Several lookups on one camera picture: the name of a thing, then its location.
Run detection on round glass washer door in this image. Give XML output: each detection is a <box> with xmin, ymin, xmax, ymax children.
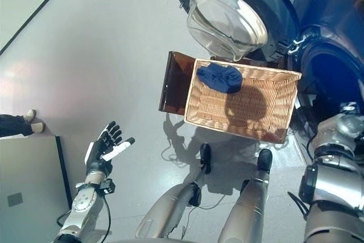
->
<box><xmin>175</xmin><ymin>0</ymin><xmax>301</xmax><ymax>61</ymax></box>

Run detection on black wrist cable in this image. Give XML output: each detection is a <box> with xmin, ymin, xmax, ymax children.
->
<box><xmin>56</xmin><ymin>194</ymin><xmax>111</xmax><ymax>243</ymax></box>
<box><xmin>287</xmin><ymin>133</ymin><xmax>318</xmax><ymax>221</ymax></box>

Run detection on grey square wall plate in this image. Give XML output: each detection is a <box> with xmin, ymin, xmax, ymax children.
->
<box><xmin>7</xmin><ymin>193</ymin><xmax>23</xmax><ymax>208</ymax></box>

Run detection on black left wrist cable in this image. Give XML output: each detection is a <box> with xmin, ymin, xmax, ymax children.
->
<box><xmin>56</xmin><ymin>194</ymin><xmax>111</xmax><ymax>243</ymax></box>

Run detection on white floor cable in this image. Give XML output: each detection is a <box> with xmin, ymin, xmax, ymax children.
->
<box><xmin>160</xmin><ymin>120</ymin><xmax>200</xmax><ymax>167</ymax></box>

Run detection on silver robot leg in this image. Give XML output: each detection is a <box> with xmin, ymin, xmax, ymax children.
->
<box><xmin>217</xmin><ymin>149</ymin><xmax>274</xmax><ymax>243</ymax></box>
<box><xmin>135</xmin><ymin>143</ymin><xmax>213</xmax><ymax>240</ymax></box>

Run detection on blue garment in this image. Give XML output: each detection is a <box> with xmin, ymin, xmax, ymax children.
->
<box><xmin>197</xmin><ymin>63</ymin><xmax>242</xmax><ymax>94</ymax></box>

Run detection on dark trouser legs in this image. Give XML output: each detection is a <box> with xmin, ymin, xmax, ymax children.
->
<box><xmin>0</xmin><ymin>114</ymin><xmax>32</xmax><ymax>138</ymax></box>

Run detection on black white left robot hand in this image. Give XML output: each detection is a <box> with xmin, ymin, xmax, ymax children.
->
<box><xmin>84</xmin><ymin>120</ymin><xmax>136</xmax><ymax>177</ymax></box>

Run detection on wicker laundry basket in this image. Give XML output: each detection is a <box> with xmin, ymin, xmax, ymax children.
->
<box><xmin>184</xmin><ymin>58</ymin><xmax>302</xmax><ymax>144</ymax></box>

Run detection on silver right robot leg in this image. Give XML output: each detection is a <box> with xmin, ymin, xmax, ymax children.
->
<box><xmin>217</xmin><ymin>149</ymin><xmax>274</xmax><ymax>243</ymax></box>

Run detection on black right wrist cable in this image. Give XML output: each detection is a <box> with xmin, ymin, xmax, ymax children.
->
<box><xmin>287</xmin><ymin>133</ymin><xmax>318</xmax><ymax>221</ymax></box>

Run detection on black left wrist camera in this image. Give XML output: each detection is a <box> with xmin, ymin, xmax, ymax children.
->
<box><xmin>99</xmin><ymin>179</ymin><xmax>116</xmax><ymax>194</ymax></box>

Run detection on thin dark leg cable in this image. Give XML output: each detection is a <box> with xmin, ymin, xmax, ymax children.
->
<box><xmin>181</xmin><ymin>194</ymin><xmax>228</xmax><ymax>234</ymax></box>

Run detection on grey washing machine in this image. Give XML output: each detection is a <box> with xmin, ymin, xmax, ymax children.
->
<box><xmin>270</xmin><ymin>0</ymin><xmax>364</xmax><ymax>155</ymax></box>

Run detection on silver left robot leg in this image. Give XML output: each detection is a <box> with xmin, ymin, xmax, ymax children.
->
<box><xmin>135</xmin><ymin>143</ymin><xmax>213</xmax><ymax>240</ymax></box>

